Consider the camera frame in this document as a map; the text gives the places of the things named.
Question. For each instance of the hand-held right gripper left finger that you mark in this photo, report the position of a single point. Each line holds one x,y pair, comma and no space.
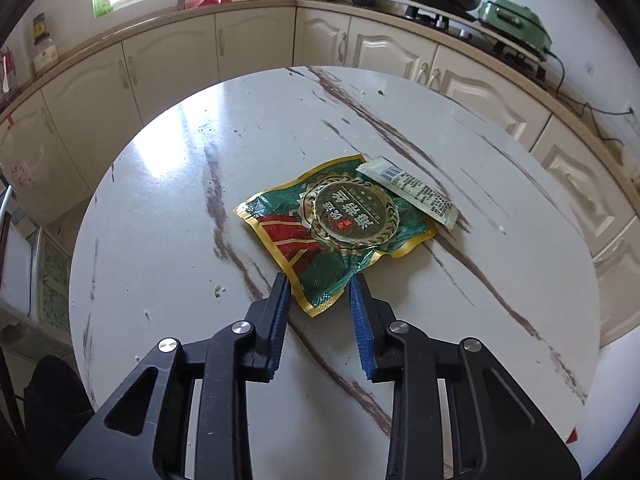
277,330

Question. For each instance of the black gas stove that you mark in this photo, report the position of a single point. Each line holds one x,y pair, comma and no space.
435,19

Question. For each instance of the green foil packet gold edge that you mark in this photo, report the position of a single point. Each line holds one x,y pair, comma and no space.
340,220

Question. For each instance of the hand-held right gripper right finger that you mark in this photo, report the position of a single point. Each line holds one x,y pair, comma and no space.
362,335

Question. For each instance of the jar with yellow label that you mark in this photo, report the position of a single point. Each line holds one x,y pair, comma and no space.
41,25

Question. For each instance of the round white marble table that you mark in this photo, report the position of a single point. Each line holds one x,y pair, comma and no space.
165,55

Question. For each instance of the green packet at window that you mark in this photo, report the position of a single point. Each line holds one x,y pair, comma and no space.
102,2

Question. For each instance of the white plastic spoon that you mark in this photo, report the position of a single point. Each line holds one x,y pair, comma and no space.
4,72

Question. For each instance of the white cupboard green patterned glass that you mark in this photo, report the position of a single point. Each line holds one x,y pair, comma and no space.
50,270

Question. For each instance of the white lidded jar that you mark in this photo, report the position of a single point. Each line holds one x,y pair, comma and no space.
44,57

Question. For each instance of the green electric cooker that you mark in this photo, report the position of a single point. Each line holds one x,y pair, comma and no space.
515,20

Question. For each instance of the cream sachet black print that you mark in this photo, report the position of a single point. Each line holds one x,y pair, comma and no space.
410,192

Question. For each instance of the red snack packet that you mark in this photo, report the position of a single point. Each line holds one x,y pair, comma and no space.
572,433

